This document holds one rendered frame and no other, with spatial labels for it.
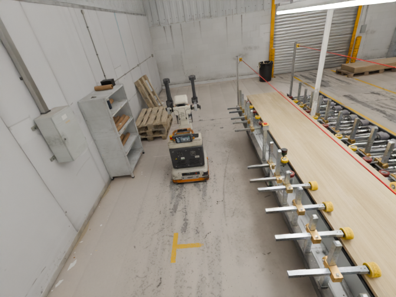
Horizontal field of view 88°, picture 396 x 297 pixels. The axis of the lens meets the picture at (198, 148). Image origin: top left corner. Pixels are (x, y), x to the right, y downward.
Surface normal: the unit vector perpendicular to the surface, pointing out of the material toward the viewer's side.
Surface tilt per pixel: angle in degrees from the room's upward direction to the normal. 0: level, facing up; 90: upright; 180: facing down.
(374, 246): 0
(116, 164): 90
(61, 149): 90
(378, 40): 90
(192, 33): 90
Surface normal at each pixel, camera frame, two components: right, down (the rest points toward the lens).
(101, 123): 0.00, 0.52
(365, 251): -0.13, -0.85
